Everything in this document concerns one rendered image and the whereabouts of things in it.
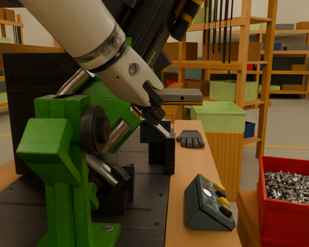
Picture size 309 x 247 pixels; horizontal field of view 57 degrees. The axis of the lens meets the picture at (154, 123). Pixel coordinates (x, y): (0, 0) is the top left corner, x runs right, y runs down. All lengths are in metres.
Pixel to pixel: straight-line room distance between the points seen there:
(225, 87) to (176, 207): 2.88
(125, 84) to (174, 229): 0.31
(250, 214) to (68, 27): 0.69
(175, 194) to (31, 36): 10.74
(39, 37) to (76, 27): 10.74
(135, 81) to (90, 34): 0.10
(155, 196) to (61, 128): 0.39
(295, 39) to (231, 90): 6.88
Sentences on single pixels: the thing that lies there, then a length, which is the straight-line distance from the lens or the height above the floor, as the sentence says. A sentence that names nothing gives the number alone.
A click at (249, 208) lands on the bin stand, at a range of 0.91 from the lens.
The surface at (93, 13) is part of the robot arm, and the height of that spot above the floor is 1.28.
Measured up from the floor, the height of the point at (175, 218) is 0.90.
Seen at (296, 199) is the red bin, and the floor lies 0.88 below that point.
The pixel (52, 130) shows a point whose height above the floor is 1.14.
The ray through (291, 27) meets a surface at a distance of 9.53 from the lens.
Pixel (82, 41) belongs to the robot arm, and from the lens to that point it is 0.40.
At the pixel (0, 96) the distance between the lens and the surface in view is 6.95.
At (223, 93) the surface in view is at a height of 0.81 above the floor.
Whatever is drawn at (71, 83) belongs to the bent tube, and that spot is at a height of 1.17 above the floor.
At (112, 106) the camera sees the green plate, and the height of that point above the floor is 1.12.
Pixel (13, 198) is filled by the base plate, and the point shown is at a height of 0.90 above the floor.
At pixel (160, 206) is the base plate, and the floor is 0.90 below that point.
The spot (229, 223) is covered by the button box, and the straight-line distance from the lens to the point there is 0.60.
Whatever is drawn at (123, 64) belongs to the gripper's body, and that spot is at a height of 1.22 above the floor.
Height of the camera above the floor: 1.23
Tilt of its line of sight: 13 degrees down
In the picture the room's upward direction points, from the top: straight up
